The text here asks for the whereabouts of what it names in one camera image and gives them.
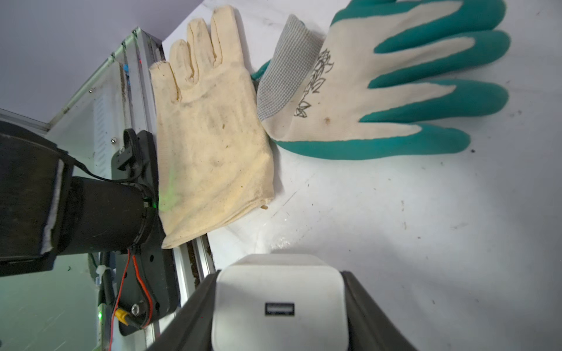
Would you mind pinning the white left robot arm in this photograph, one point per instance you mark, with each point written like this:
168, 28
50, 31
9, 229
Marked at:
52, 205

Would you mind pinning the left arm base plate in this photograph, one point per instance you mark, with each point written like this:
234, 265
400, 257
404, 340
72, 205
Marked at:
145, 272

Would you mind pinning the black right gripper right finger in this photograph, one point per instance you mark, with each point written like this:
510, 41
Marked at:
368, 326

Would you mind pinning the green coated work glove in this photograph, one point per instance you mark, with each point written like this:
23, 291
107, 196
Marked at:
377, 83

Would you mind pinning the beige cloth glove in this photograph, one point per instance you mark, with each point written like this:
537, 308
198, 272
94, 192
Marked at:
214, 160

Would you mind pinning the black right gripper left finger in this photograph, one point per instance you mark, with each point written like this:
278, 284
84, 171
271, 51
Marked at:
191, 329

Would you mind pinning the white USB charger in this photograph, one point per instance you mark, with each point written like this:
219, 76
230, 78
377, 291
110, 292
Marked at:
280, 302

